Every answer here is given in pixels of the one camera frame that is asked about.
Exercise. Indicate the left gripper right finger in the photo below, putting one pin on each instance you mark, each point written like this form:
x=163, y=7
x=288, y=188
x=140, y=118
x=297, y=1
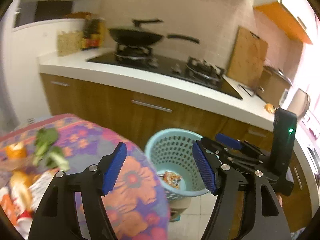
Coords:
x=246, y=206

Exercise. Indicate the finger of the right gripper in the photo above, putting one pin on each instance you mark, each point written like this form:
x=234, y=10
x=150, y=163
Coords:
x=228, y=141
x=212, y=146

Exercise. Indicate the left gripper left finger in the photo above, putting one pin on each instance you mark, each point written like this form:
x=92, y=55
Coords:
x=56, y=215

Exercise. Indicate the snack wrapper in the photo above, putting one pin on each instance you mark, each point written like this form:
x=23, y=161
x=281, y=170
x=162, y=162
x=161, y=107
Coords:
x=172, y=179

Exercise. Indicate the green vegetable stalk piece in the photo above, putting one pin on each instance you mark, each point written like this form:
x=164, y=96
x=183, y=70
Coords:
x=52, y=156

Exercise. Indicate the orange peel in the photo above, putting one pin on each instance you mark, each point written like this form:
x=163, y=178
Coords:
x=16, y=151
x=269, y=108

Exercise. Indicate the green leafy vegetable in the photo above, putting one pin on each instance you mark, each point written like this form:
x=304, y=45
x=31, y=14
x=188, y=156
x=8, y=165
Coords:
x=45, y=138

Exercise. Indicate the light blue perforated trash basket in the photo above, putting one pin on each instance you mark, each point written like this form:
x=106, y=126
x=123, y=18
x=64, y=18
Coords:
x=170, y=150

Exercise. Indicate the person right hand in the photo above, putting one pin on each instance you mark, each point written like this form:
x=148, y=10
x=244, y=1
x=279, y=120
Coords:
x=280, y=200

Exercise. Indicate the orange peel on counter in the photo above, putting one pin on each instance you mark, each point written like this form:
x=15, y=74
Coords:
x=269, y=108

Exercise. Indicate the yellow bread pieces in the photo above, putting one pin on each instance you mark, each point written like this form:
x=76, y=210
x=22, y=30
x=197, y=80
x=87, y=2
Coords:
x=20, y=193

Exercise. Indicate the white electric kettle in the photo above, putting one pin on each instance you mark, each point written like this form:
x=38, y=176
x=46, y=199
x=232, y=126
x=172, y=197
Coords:
x=299, y=104

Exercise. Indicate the right burner grate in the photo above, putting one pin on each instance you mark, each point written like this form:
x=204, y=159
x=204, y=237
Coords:
x=204, y=70

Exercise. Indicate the black glass gas hob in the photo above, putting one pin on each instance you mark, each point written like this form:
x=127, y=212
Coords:
x=165, y=66

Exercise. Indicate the wooden stool under basket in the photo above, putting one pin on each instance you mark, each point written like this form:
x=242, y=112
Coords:
x=177, y=207

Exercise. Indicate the floral purple tablecloth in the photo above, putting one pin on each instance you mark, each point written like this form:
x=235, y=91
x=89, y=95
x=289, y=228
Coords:
x=137, y=206

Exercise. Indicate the bamboo cutting board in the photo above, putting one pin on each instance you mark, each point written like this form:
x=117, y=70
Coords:
x=247, y=59

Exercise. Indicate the wooden base cabinets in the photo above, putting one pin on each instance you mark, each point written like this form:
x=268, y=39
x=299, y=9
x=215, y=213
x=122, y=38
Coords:
x=137, y=116

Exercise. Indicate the black wok with lid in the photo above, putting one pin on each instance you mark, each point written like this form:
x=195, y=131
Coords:
x=135, y=35

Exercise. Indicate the dark vinegar bottle red label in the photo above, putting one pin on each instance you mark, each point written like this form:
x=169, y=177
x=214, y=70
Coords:
x=97, y=32

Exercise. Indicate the dark soy sauce bottle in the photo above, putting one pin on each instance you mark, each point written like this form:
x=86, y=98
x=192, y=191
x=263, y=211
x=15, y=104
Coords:
x=87, y=34

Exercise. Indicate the beige utensil holder basket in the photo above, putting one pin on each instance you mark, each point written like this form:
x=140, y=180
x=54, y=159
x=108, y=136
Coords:
x=68, y=42

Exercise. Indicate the orange bottom wall cabinet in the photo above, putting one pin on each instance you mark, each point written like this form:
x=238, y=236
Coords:
x=295, y=17

